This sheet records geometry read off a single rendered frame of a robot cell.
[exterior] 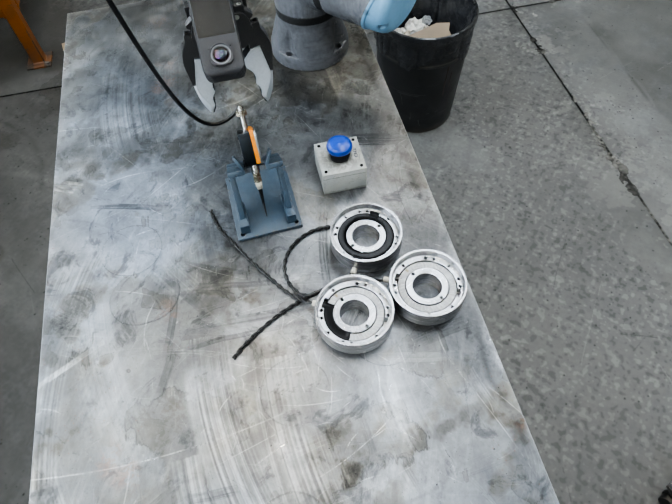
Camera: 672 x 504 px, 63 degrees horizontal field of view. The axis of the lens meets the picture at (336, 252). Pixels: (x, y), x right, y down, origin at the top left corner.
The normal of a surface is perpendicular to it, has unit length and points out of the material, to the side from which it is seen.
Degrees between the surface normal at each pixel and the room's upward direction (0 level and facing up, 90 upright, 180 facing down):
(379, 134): 0
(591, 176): 0
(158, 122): 0
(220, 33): 31
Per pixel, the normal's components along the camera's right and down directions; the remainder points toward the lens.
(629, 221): -0.04, -0.55
